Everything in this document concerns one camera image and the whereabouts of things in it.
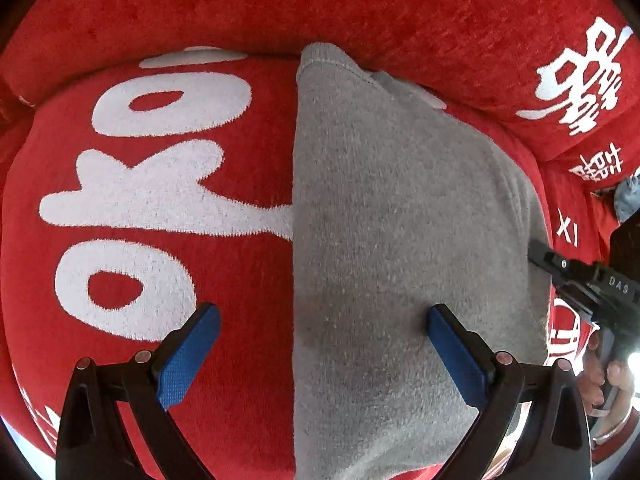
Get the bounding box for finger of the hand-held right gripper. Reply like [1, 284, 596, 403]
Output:
[526, 239, 603, 292]
[550, 280, 602, 322]

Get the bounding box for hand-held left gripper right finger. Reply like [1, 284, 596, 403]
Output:
[426, 303, 594, 480]

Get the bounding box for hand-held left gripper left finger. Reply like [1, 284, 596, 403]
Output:
[55, 302, 222, 480]

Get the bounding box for grey knit garment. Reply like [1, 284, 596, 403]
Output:
[291, 42, 555, 480]

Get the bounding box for person's right hand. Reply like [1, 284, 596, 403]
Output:
[580, 331, 640, 419]

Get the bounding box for dark brown object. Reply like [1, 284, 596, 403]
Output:
[606, 220, 640, 281]

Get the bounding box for blue-grey cloth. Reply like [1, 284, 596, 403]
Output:
[614, 174, 640, 224]

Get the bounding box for red printed blanket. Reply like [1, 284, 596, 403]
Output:
[0, 0, 640, 480]

